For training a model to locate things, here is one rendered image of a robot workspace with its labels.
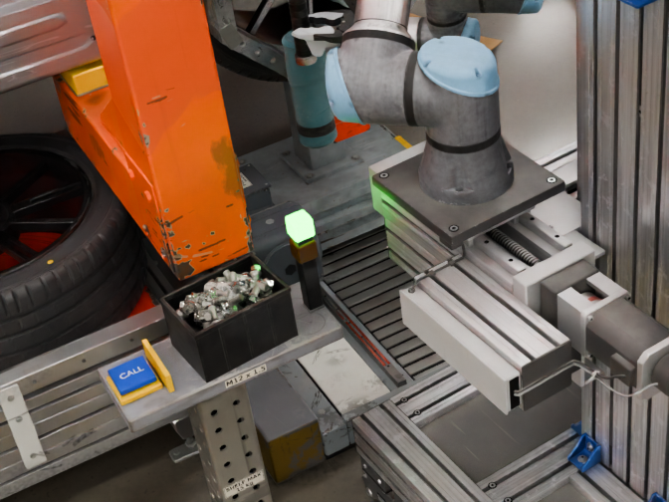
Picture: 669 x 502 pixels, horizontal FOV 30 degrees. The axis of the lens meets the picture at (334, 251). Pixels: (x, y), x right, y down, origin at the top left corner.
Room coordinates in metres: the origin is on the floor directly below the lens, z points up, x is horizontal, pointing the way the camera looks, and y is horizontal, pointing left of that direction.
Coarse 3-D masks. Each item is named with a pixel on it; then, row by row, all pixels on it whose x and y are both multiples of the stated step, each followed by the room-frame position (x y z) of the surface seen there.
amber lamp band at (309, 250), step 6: (312, 240) 1.82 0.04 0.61; (294, 246) 1.82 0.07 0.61; (300, 246) 1.81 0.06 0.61; (306, 246) 1.81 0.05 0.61; (312, 246) 1.82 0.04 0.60; (294, 252) 1.83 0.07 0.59; (300, 252) 1.81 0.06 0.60; (306, 252) 1.81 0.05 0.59; (312, 252) 1.82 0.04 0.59; (300, 258) 1.81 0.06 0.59; (306, 258) 1.81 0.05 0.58; (312, 258) 1.82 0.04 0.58
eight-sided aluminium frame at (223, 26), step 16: (208, 0) 2.43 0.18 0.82; (224, 0) 2.41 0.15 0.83; (208, 16) 2.44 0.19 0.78; (224, 16) 2.40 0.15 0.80; (224, 32) 2.39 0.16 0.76; (240, 32) 2.41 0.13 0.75; (240, 48) 2.41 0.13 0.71; (256, 48) 2.42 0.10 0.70; (272, 48) 2.48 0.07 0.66; (272, 64) 2.43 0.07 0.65
